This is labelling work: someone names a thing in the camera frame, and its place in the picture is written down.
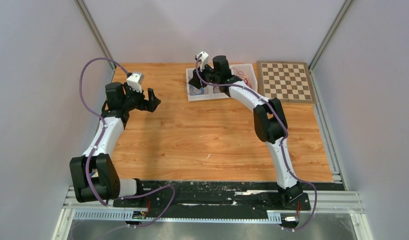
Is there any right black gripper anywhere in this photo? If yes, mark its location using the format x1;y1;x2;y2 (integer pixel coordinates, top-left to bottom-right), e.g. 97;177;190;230
189;61;221;90

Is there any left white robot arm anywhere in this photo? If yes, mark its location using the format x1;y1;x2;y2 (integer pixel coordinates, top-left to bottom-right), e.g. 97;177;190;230
69;82;161;207

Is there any white three-compartment bin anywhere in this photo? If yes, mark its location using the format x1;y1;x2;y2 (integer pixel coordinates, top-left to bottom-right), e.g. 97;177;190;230
185;63;259;102

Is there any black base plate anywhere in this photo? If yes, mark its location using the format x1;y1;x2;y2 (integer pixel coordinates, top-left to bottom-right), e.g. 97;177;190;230
114;180;312;220

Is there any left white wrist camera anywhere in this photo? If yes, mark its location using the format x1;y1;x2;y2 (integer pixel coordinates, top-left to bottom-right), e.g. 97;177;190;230
126;71;144;93

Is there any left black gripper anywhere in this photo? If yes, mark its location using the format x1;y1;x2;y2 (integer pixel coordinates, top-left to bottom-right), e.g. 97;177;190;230
121;83;160;113

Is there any red wire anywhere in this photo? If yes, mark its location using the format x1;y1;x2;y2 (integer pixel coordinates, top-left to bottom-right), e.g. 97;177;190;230
231;67;255;90

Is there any blue wire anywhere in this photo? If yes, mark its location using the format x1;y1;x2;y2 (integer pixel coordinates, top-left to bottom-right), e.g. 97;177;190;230
185;84;205;97

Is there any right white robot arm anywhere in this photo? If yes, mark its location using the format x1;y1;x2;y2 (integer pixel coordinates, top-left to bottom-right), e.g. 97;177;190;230
188;51;303;209

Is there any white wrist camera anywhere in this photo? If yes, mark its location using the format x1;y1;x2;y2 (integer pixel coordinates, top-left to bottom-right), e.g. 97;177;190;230
195;51;209;71
126;71;144;93

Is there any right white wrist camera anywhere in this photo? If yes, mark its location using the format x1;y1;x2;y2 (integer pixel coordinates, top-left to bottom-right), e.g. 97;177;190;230
195;51;209;71

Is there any grey slotted cable duct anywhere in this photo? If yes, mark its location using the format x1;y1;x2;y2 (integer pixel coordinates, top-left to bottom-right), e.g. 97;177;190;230
72;209;282;223

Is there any wooden chessboard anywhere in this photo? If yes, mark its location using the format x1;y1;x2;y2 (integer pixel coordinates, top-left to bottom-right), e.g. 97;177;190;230
256;60;316;105

